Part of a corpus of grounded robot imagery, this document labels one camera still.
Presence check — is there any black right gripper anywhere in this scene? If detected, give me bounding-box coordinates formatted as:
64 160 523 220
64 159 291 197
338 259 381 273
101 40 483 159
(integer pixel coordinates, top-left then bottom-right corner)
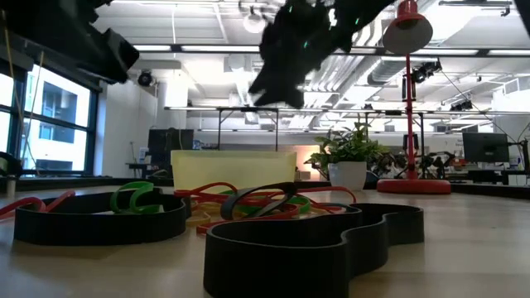
248 0 345 109

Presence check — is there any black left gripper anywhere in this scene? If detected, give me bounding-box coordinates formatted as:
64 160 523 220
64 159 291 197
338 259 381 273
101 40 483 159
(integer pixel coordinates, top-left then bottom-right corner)
82 26 140 84

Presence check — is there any narrow black rubber band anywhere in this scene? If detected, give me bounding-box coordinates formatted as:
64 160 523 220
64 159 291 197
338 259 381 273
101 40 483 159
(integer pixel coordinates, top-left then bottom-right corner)
219 181 299 221

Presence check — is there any wide black rubber band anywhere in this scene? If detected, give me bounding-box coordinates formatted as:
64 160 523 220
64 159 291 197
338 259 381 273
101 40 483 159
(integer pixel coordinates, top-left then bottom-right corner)
202 202 426 298
13 190 188 248

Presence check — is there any yellow translucent plastic bin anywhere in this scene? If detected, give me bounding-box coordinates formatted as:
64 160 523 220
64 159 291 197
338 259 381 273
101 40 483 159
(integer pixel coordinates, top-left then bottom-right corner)
170 149 298 194

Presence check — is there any large window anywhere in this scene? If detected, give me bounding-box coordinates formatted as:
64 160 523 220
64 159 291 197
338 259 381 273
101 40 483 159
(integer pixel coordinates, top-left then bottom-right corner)
0 61 99 175

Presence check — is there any long ceiling light strip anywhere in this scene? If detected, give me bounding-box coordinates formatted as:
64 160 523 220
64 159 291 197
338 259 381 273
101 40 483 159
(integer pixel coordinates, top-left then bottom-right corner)
413 48 530 57
132 44 262 53

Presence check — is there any black computer monitor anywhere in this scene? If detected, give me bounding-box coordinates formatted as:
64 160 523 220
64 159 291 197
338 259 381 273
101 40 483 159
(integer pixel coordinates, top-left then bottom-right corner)
462 132 510 163
147 128 195 166

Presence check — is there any green plant in white pot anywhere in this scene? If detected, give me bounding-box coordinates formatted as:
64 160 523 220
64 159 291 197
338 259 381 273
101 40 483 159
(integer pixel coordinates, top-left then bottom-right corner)
304 122 390 192

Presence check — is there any black clamp knob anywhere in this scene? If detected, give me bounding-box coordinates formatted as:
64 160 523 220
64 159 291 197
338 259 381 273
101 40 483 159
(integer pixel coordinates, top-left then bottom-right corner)
0 151 24 198

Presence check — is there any red desk lamp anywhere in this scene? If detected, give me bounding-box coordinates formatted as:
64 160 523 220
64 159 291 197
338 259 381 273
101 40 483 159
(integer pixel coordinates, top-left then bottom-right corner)
376 0 452 195

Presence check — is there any white ring ceiling lamp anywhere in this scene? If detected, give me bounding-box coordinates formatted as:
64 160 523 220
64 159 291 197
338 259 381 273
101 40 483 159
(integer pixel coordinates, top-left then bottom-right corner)
243 12 266 35

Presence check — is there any black aluminium table frame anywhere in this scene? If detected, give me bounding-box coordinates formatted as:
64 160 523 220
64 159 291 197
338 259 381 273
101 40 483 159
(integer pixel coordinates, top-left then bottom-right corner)
0 175 530 200

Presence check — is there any black rig camera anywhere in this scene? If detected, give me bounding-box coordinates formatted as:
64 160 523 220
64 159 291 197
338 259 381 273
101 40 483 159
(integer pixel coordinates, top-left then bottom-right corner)
411 59 443 84

